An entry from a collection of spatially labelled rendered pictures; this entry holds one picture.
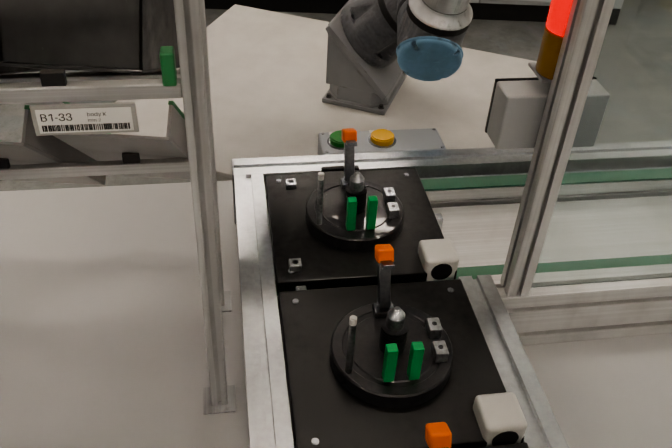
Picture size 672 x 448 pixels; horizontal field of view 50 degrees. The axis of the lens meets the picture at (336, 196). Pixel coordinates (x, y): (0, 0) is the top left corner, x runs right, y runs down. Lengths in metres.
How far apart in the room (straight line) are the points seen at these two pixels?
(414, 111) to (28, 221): 0.77
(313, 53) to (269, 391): 1.04
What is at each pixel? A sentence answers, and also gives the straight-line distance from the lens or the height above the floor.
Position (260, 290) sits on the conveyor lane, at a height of 0.95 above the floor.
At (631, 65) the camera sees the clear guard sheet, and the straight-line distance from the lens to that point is 0.83.
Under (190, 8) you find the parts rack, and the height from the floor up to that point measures 1.38.
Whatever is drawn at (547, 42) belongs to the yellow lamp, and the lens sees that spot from 0.81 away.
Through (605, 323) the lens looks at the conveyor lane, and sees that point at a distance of 1.08.
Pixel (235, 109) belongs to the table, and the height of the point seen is 0.86.
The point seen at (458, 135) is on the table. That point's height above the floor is 0.86.
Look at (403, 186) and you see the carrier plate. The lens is 1.10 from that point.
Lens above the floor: 1.62
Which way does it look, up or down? 37 degrees down
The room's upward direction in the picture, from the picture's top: 3 degrees clockwise
